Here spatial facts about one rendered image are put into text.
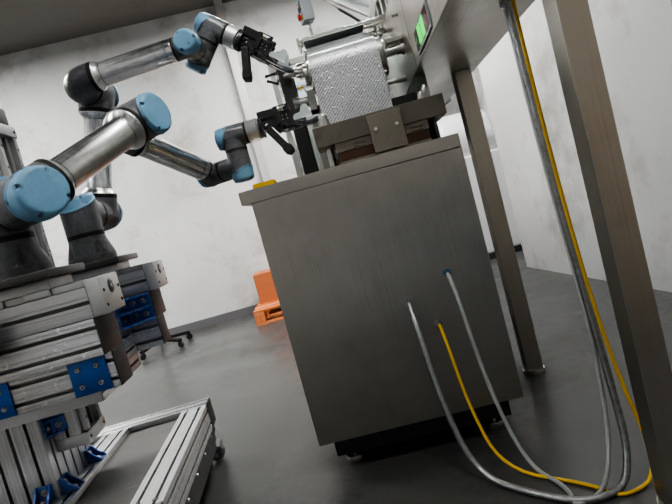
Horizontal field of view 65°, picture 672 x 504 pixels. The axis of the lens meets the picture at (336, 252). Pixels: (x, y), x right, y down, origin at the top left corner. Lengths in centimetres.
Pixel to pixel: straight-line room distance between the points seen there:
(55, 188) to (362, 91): 101
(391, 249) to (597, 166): 65
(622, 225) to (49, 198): 118
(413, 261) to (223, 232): 400
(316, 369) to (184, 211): 402
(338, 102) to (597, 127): 95
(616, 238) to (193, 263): 470
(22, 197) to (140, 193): 432
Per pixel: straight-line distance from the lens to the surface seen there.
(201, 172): 187
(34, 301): 140
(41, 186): 132
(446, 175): 158
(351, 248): 156
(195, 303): 553
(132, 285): 184
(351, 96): 185
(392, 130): 161
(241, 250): 542
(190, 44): 182
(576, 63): 116
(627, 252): 117
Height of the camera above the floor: 77
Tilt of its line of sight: 4 degrees down
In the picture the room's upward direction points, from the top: 15 degrees counter-clockwise
